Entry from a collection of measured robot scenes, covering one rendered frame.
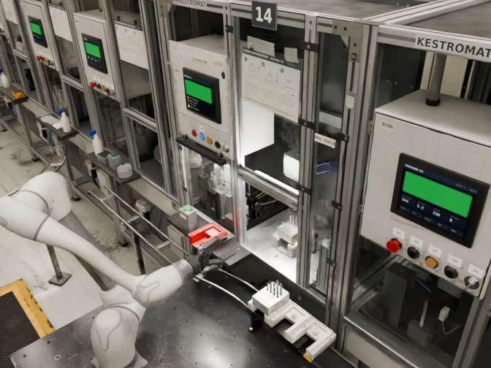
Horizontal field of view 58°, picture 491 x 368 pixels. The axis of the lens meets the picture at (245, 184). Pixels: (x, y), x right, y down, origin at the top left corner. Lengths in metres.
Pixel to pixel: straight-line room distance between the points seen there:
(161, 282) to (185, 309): 0.58
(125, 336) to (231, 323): 0.51
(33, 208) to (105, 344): 0.59
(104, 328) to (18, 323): 1.63
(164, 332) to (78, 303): 1.38
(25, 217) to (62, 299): 1.86
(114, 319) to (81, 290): 1.66
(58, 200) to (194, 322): 0.84
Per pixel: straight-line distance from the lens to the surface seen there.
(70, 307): 3.45
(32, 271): 3.87
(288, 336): 1.86
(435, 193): 1.33
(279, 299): 1.92
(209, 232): 2.24
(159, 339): 2.15
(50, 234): 1.71
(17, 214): 1.73
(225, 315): 2.20
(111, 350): 1.92
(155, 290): 1.68
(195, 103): 2.03
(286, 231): 2.11
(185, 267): 1.73
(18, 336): 3.38
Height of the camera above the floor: 2.29
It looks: 31 degrees down
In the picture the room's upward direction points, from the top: 2 degrees counter-clockwise
